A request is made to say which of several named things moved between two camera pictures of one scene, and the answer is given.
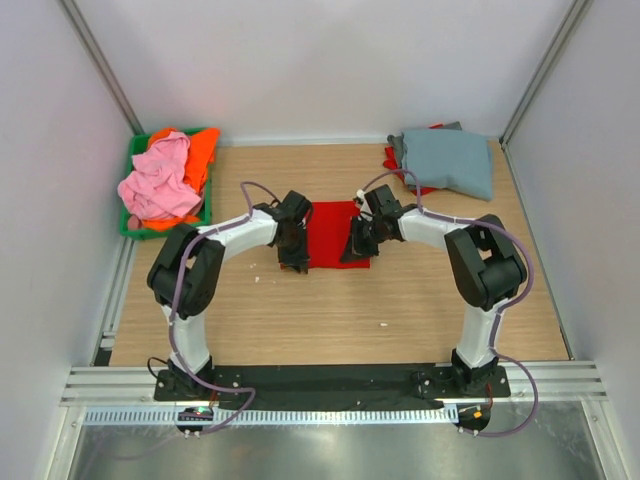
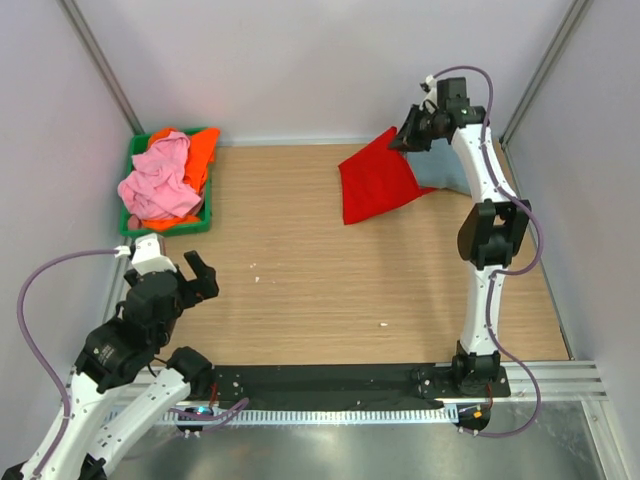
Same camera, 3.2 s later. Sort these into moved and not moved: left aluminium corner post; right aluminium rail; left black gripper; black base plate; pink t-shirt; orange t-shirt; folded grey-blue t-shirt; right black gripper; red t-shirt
Moved: left black gripper; right black gripper; red t-shirt
Not moved: black base plate; orange t-shirt; pink t-shirt; right aluminium rail; folded grey-blue t-shirt; left aluminium corner post
